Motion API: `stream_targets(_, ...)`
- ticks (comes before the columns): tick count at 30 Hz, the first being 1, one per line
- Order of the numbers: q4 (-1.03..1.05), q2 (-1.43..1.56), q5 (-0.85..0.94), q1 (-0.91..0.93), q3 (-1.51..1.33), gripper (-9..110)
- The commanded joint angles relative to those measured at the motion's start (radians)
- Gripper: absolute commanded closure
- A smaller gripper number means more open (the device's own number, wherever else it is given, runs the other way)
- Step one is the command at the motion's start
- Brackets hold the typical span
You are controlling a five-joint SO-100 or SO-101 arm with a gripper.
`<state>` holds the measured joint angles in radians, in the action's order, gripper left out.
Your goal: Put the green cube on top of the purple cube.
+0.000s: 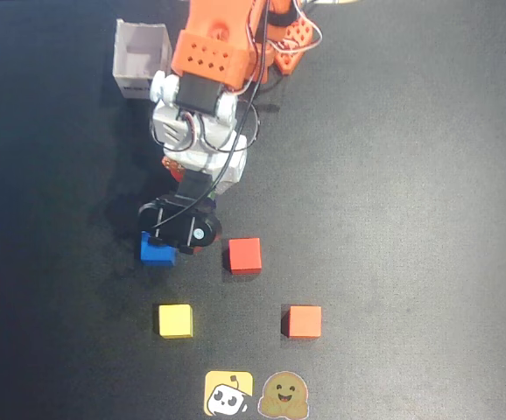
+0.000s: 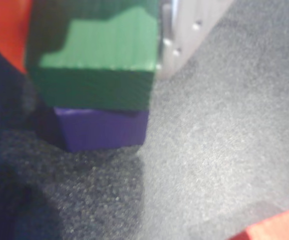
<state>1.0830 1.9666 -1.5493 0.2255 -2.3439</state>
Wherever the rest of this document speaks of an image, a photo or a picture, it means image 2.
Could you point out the purple wooden cube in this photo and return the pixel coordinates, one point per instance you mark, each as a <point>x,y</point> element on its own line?
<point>104,132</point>

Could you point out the black felt mat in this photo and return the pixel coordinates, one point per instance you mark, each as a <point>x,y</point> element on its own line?
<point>209,150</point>

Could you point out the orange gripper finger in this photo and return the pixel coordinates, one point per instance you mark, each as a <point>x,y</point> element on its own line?
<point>7,27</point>

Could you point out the red wooden cube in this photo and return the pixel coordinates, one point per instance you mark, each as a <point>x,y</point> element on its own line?
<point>279,225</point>

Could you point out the green wooden cube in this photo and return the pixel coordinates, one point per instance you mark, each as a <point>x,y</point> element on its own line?
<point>97,62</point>

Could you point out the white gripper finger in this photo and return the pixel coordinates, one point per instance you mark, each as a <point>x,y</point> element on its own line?
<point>184,32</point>

